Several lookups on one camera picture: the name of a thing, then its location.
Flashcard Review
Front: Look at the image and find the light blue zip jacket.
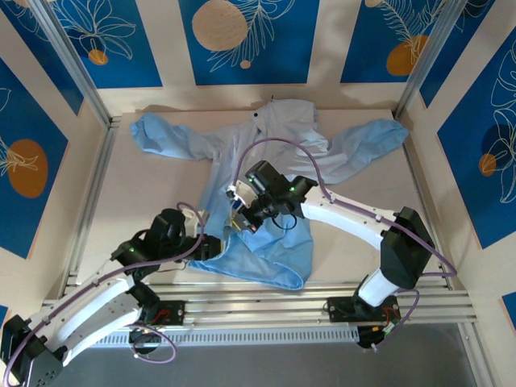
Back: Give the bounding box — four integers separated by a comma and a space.
129, 100, 409, 290

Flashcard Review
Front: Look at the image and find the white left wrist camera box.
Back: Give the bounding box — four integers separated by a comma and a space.
179, 206, 210, 235

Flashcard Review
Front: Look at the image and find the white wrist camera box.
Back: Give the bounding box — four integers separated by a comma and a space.
226, 181, 253, 207
179, 206, 210, 235

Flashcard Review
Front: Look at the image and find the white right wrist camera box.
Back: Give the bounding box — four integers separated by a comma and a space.
226, 181, 253, 207

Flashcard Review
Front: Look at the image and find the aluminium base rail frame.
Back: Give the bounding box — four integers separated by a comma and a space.
40, 281, 481, 334

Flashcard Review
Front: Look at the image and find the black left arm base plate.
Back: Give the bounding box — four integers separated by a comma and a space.
143, 300, 186, 327

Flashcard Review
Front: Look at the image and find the aluminium side rail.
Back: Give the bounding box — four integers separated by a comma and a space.
60, 116, 123, 299
394, 114, 455, 289

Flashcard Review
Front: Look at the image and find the white slotted cable duct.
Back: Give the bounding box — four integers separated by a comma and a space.
94, 327, 360, 350

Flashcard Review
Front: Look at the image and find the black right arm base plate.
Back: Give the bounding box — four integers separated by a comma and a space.
327, 296, 402, 323

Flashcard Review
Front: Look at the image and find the aluminium corner post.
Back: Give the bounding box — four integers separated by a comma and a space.
394, 0, 465, 122
28, 0, 122, 130

